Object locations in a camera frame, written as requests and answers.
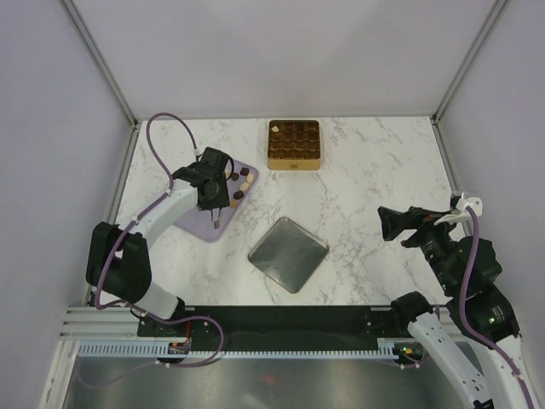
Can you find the dark metal tin lid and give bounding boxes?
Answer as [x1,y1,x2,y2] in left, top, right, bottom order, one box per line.
[248,216,329,294]

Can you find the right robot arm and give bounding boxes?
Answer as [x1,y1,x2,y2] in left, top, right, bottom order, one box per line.
[377,195,540,408]

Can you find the metal tongs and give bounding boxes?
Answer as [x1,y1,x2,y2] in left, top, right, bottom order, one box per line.
[210,208,221,230]

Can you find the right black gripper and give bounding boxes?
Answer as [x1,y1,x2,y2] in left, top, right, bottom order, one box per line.
[377,204,462,292]

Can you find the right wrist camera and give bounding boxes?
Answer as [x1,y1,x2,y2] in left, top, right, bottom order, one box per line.
[449,191,483,224]

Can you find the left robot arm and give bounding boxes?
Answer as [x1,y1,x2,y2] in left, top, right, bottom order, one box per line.
[85,147,233,336]

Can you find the white cable duct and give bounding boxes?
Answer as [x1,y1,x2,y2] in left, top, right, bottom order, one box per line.
[77,340,423,360]

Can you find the gold chocolate tin box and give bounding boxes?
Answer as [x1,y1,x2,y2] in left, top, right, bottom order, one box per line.
[267,119,322,171]

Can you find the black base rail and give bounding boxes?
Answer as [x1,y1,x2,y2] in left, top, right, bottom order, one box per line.
[136,304,427,353]

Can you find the lilac plastic tray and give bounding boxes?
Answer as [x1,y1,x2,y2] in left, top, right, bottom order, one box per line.
[174,159,259,243]

